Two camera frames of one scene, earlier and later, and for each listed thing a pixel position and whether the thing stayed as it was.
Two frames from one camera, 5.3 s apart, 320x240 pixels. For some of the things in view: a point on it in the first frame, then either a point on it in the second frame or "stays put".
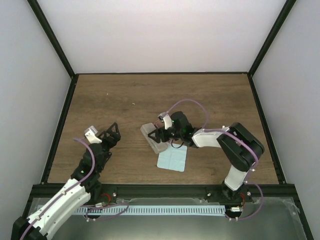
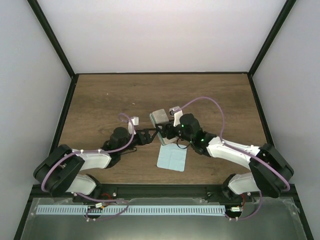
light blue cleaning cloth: (173, 158) stays put
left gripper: (116, 137) → (146, 134)
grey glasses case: (146, 129) → (159, 116)
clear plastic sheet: (278, 218) stays put
